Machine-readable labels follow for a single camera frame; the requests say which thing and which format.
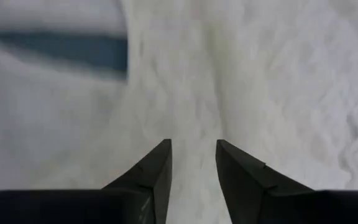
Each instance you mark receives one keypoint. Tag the white lace garment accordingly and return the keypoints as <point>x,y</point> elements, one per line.
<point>228,77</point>

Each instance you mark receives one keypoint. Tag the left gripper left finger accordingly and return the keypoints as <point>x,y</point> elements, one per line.
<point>154,186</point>

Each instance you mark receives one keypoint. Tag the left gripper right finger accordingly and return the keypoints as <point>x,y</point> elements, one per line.
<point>247,189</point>

